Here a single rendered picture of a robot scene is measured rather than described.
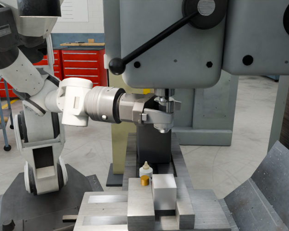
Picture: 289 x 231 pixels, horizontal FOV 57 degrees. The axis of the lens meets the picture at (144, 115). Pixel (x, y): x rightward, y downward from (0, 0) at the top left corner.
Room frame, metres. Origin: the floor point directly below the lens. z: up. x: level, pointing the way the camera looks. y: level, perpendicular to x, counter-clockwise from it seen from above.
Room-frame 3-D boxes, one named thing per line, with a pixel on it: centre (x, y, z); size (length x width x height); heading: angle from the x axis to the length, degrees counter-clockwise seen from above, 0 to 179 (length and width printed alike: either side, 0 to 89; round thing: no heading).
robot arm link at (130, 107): (0.61, 0.04, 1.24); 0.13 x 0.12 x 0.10; 161
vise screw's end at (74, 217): (0.53, 0.18, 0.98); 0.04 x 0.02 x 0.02; 92
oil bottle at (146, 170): (0.70, 0.00, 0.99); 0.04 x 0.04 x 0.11
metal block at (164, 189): (0.54, -0.05, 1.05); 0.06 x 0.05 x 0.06; 2
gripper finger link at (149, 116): (0.53, -0.03, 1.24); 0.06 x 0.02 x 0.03; 71
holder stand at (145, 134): (1.00, -0.03, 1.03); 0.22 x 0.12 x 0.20; 4
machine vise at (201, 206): (0.54, -0.02, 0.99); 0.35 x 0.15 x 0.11; 92
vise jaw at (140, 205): (0.54, 0.01, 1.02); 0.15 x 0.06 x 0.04; 2
